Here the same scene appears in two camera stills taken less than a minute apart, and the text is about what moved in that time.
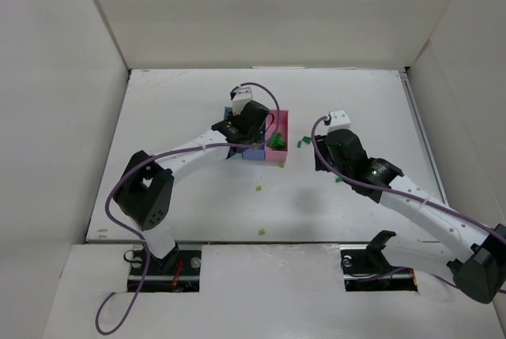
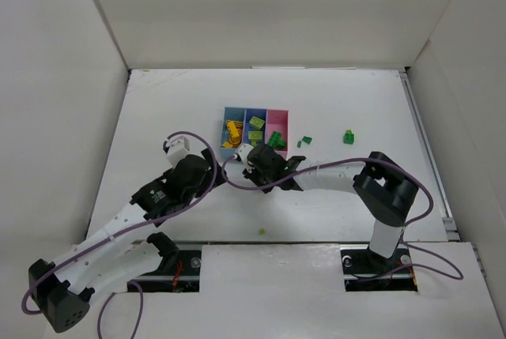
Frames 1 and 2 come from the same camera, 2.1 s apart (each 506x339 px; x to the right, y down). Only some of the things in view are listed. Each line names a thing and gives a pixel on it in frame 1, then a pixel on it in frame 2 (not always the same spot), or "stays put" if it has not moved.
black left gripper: x=258 y=133 → x=213 y=166
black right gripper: x=321 y=153 → x=258 y=156
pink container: x=277 y=122 stays put
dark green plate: x=277 y=142 stays put
